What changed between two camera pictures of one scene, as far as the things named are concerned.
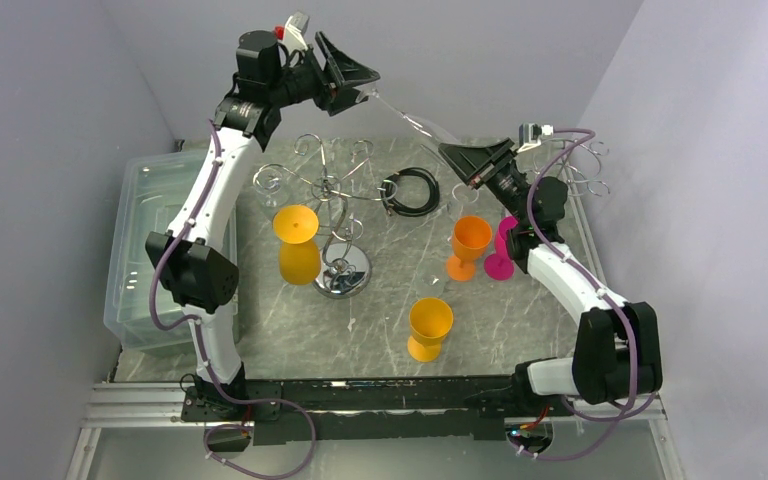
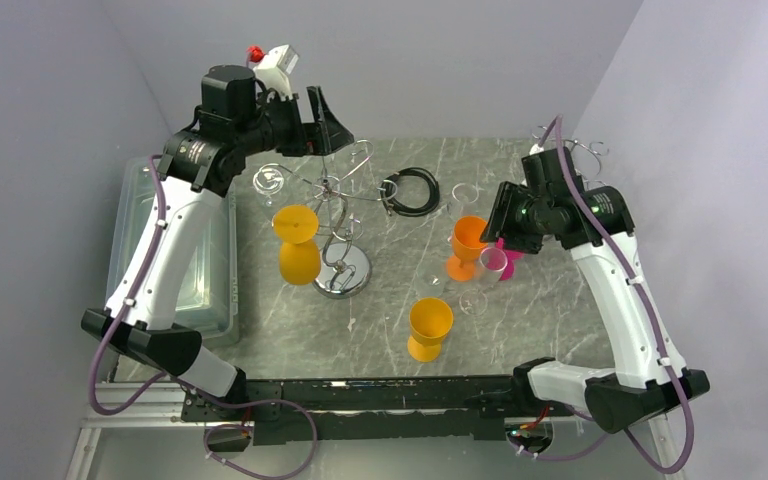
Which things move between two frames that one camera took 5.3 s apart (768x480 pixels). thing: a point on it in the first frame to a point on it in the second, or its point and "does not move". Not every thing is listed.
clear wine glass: (422, 125) to (492, 262)
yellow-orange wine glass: (430, 319) does not move
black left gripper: (346, 71) to (324, 136)
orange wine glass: (471, 236) does not move
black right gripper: (474, 162) to (501, 210)
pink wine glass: (500, 266) does not move
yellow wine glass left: (299, 252) does not move
